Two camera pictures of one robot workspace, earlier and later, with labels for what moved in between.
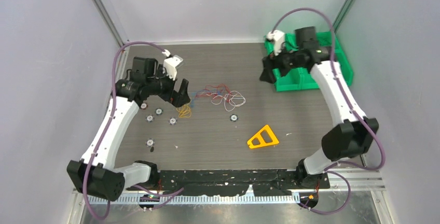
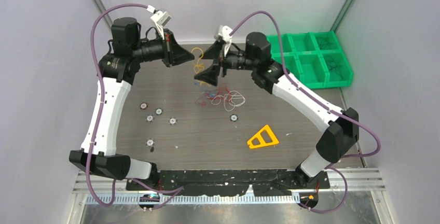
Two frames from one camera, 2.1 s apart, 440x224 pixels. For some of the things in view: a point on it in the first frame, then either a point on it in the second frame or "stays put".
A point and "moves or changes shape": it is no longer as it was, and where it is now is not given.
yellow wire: x=184 y=111 → x=199 y=67
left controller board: x=148 y=200 stays put
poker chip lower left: x=150 y=142 stays put
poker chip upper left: x=159 y=111 stays put
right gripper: x=272 y=61 → x=210 y=74
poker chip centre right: x=234 y=117 stays put
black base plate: x=264 y=182 stays put
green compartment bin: x=300 y=79 stays put
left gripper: x=178 y=98 → x=174 y=54
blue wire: x=200 y=91 moves or changes shape
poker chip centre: x=172 y=121 stays put
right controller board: x=308 y=199 stays put
